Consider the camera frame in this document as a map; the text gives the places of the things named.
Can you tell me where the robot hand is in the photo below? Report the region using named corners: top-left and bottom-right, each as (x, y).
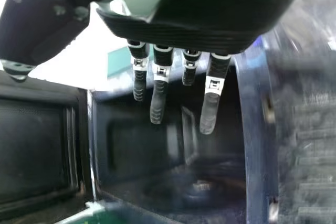
top-left (0, 0), bottom-right (305, 135)

